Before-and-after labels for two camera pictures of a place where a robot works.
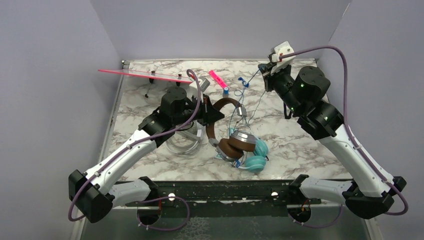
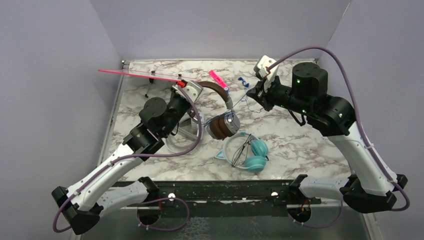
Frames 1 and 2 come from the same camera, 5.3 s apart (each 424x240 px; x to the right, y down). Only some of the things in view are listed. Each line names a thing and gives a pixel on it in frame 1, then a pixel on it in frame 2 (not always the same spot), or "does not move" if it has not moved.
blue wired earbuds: (240, 92) → (245, 97)
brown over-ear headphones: (232, 148) → (226, 125)
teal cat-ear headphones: (256, 162) does not move
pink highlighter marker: (222, 84) does not move
